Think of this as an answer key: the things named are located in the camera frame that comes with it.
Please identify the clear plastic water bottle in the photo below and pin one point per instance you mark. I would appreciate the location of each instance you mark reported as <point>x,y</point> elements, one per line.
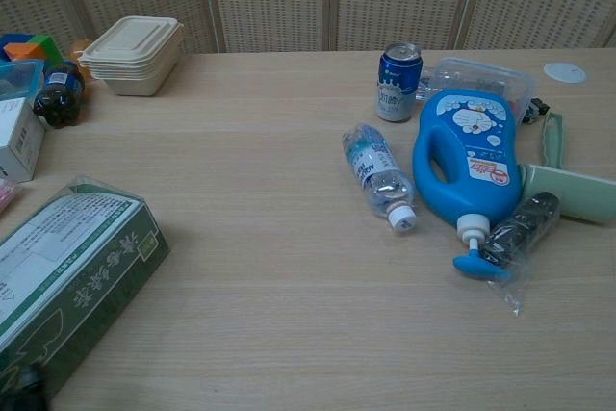
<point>373,165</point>

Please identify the blue milk drink can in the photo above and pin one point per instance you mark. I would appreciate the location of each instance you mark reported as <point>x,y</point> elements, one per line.
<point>397,88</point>

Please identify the blue pump detergent bottle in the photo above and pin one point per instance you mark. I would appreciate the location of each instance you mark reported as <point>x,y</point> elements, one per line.
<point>469,151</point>

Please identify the clear plastic lidded container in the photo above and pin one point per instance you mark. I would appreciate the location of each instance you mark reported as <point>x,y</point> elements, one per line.
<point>491,76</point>

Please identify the stack of beige lunch boxes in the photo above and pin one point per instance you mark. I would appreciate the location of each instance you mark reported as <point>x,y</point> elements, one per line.
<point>132,57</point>

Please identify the black item in plastic bag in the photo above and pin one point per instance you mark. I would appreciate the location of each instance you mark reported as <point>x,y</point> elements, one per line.
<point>522,228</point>

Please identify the small black connector part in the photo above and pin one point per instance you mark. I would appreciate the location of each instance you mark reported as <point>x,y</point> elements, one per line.
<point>536,110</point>

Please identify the green tea box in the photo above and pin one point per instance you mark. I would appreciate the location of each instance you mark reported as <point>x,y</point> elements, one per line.
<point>72,266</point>

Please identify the dark cola bottle blue label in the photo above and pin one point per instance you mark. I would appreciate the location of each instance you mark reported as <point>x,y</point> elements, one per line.
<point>60,98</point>

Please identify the pale green lint roller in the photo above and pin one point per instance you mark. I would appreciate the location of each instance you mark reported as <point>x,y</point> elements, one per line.
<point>570,192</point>

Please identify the white round table cap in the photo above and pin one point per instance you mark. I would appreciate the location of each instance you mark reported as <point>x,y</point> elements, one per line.
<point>565,71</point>

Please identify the white cardboard box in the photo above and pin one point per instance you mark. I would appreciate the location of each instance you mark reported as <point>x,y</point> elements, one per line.
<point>17,136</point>

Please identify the pink packet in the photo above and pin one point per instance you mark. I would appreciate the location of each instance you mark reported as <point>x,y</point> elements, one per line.
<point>7,194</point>

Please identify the orange and green toy blocks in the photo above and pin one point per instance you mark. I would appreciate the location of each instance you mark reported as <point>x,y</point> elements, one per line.
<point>33,46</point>

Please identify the blue translucent plastic box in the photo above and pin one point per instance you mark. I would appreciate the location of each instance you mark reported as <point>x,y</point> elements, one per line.
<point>19,76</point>

